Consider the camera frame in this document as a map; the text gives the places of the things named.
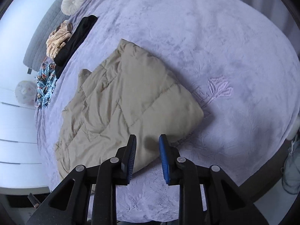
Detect beige puffer jacket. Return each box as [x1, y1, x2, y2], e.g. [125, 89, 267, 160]
[54, 39, 204, 178]

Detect round white patterned cushion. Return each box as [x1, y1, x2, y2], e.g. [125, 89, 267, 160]
[15, 81, 37, 105]

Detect blue cartoon print garment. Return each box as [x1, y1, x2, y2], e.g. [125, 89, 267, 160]
[35, 61, 57, 109]

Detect lavender plush bed blanket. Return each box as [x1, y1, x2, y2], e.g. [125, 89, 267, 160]
[34, 0, 300, 223]

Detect grey quilted headboard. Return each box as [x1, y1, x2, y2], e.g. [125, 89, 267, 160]
[23, 0, 69, 75]

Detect tan striped garment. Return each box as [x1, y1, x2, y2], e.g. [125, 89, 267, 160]
[46, 20, 73, 59]

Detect black garment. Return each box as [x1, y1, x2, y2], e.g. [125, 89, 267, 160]
[54, 15, 98, 79]

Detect round cream cushion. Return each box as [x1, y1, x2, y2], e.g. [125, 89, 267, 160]
[61, 0, 85, 16]

